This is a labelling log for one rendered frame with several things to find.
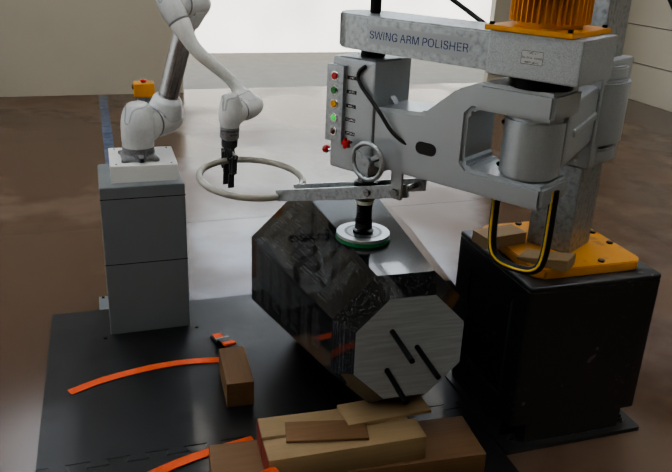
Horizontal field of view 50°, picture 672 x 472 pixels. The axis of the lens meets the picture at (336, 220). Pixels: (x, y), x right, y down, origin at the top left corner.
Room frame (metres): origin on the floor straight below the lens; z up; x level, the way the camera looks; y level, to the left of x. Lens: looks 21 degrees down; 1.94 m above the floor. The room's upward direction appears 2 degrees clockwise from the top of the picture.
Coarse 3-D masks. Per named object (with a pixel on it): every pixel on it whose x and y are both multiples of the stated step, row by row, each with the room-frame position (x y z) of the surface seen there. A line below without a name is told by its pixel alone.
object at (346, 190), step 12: (384, 180) 2.69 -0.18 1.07; (408, 180) 2.62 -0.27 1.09; (420, 180) 2.58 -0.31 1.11; (276, 192) 2.91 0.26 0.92; (288, 192) 2.87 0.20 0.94; (300, 192) 2.82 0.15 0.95; (312, 192) 2.78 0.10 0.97; (324, 192) 2.74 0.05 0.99; (336, 192) 2.70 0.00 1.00; (348, 192) 2.66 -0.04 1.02; (360, 192) 2.62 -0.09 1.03; (372, 192) 2.59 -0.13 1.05; (384, 192) 2.55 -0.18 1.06; (396, 192) 2.48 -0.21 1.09; (408, 192) 2.50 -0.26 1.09
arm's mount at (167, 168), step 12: (120, 156) 3.45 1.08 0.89; (168, 156) 3.50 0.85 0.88; (120, 168) 3.29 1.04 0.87; (132, 168) 3.31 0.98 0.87; (144, 168) 3.33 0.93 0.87; (156, 168) 3.35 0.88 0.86; (168, 168) 3.37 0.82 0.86; (120, 180) 3.29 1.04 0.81; (132, 180) 3.31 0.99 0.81; (144, 180) 3.33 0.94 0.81; (156, 180) 3.35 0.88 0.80
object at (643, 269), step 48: (480, 288) 2.81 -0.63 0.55; (528, 288) 2.47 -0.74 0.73; (576, 288) 2.52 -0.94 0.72; (624, 288) 2.58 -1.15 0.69; (480, 336) 2.77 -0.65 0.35; (528, 336) 2.46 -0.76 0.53; (576, 336) 2.53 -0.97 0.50; (624, 336) 2.60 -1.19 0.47; (480, 384) 2.71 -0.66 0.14; (528, 384) 2.47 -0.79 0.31; (576, 384) 2.54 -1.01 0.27; (624, 384) 2.61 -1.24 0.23; (528, 432) 2.48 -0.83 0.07; (576, 432) 2.55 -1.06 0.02; (624, 432) 2.59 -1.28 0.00
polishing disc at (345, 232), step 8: (344, 224) 2.75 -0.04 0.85; (352, 224) 2.75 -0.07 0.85; (376, 224) 2.76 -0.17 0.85; (336, 232) 2.68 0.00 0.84; (344, 232) 2.66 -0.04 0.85; (352, 232) 2.67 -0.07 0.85; (376, 232) 2.68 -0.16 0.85; (384, 232) 2.68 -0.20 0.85; (344, 240) 2.61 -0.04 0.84; (352, 240) 2.59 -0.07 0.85; (360, 240) 2.59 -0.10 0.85; (368, 240) 2.59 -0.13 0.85; (376, 240) 2.59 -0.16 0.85; (384, 240) 2.62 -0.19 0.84
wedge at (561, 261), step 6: (522, 252) 2.68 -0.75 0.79; (528, 252) 2.67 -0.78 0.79; (534, 252) 2.66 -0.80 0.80; (552, 252) 2.64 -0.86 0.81; (558, 252) 2.63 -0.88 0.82; (564, 252) 2.62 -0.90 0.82; (522, 258) 2.62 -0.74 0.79; (528, 258) 2.60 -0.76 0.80; (534, 258) 2.59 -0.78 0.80; (552, 258) 2.57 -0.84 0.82; (558, 258) 2.56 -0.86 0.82; (564, 258) 2.55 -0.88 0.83; (570, 258) 2.55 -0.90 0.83; (546, 264) 2.56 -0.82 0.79; (552, 264) 2.55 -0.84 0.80; (558, 264) 2.54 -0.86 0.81; (564, 264) 2.52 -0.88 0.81; (570, 264) 2.55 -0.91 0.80; (558, 270) 2.53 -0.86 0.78; (564, 270) 2.52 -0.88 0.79
